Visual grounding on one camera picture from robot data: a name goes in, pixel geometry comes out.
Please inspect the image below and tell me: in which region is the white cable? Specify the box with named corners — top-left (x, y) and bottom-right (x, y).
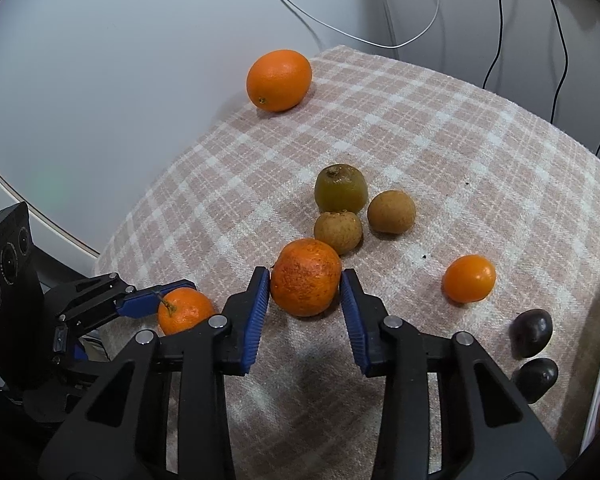
top-left (247, 0), bottom-right (441, 50)

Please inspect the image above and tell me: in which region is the brown round fruit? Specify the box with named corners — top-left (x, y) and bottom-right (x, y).
top-left (367, 190), bottom-right (417, 235)
top-left (313, 210), bottom-right (364, 256)

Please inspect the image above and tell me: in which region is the small tangerine with stem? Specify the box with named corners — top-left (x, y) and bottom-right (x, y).
top-left (157, 287), bottom-right (216, 337)

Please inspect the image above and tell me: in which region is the green-brown round fruit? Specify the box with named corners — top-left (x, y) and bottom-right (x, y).
top-left (314, 163), bottom-right (369, 214)

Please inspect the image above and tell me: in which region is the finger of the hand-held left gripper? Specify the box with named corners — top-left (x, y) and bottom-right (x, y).
top-left (55, 285), bottom-right (163, 343)
top-left (60, 272), bottom-right (199, 301)

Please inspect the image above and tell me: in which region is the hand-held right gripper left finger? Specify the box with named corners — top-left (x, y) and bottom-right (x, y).
top-left (37, 266), bottom-right (272, 480)

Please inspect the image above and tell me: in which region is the small smooth orange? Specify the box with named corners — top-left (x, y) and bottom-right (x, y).
top-left (441, 254), bottom-right (497, 304)

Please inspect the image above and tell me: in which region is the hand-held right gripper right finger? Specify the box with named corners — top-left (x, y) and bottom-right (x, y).
top-left (340, 268), bottom-right (566, 480)

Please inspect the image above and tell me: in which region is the large smooth orange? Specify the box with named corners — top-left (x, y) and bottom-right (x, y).
top-left (246, 49), bottom-right (313, 113)

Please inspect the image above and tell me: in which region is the rough-skinned orange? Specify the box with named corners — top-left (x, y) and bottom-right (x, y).
top-left (270, 238), bottom-right (343, 318)

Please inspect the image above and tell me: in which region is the dark purple passion fruit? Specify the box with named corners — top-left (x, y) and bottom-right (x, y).
top-left (510, 309), bottom-right (553, 358)
top-left (511, 357), bottom-right (560, 405)

